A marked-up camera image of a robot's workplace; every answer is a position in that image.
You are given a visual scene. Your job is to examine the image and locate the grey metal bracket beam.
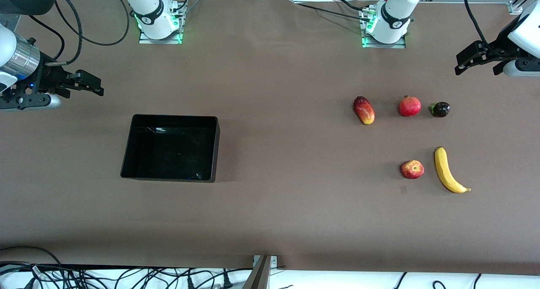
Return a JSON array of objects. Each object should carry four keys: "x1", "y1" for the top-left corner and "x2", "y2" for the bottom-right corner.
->
[{"x1": 243, "y1": 254, "x2": 278, "y2": 289}]

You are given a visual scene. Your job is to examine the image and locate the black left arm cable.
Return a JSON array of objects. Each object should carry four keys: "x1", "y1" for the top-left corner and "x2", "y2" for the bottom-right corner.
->
[{"x1": 463, "y1": 0, "x2": 490, "y2": 49}]

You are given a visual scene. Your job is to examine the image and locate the yellow banana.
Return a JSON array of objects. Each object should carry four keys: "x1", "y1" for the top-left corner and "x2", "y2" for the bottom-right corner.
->
[{"x1": 435, "y1": 147, "x2": 471, "y2": 194}]

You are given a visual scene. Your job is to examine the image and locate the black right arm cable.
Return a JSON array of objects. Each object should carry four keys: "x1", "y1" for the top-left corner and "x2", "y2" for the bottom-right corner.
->
[
  {"x1": 29, "y1": 14, "x2": 66, "y2": 61},
  {"x1": 78, "y1": 0, "x2": 130, "y2": 46},
  {"x1": 46, "y1": 0, "x2": 83, "y2": 67}
]

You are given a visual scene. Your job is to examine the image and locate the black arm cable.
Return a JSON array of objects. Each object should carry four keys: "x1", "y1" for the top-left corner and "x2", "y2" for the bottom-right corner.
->
[
  {"x1": 29, "y1": 14, "x2": 66, "y2": 61},
  {"x1": 46, "y1": 0, "x2": 83, "y2": 67},
  {"x1": 463, "y1": 0, "x2": 490, "y2": 49},
  {"x1": 78, "y1": 0, "x2": 130, "y2": 46}
]

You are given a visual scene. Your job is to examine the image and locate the red apple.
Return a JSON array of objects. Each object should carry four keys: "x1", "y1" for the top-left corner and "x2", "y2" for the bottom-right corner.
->
[{"x1": 400, "y1": 159, "x2": 425, "y2": 180}]

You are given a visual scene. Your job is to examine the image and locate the black plastic box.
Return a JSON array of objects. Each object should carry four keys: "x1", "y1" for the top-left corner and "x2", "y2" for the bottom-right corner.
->
[{"x1": 120, "y1": 114, "x2": 221, "y2": 183}]

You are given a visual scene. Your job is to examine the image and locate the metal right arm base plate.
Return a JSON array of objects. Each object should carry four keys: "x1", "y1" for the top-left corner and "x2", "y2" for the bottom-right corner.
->
[{"x1": 138, "y1": 2, "x2": 186, "y2": 44}]

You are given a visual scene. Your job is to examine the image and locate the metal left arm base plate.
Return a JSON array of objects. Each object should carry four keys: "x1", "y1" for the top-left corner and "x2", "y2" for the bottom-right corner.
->
[{"x1": 361, "y1": 7, "x2": 407, "y2": 49}]

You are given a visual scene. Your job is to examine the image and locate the black base cable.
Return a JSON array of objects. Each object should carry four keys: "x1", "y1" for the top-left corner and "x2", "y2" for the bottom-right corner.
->
[
  {"x1": 295, "y1": 3, "x2": 374, "y2": 23},
  {"x1": 335, "y1": 0, "x2": 366, "y2": 11}
]

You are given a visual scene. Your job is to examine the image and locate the dark purple mangosteen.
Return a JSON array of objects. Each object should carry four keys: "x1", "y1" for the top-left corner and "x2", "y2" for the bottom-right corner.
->
[{"x1": 429, "y1": 101, "x2": 451, "y2": 118}]

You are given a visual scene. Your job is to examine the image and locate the red pomegranate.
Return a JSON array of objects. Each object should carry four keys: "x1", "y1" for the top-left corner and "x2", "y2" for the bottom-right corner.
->
[{"x1": 398, "y1": 95, "x2": 422, "y2": 117}]

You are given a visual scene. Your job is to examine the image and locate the red yellow mango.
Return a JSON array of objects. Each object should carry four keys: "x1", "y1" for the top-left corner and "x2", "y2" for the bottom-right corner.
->
[{"x1": 353, "y1": 96, "x2": 375, "y2": 125}]

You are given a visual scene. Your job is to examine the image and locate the aluminium frame profile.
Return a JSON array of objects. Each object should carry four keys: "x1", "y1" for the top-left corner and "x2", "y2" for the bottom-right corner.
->
[{"x1": 508, "y1": 0, "x2": 540, "y2": 15}]

